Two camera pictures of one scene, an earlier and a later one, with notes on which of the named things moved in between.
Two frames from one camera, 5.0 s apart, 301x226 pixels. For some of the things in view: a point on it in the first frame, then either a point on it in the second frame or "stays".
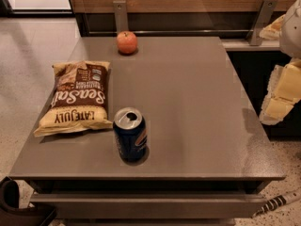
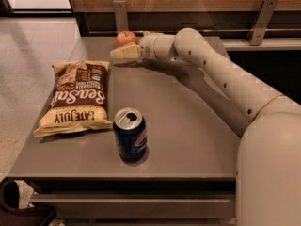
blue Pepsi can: x=130 y=130 stays
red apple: x=127 y=41 stays
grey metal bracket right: x=262 y=22 stays
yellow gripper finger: x=273 y=30 → x=150 y=34
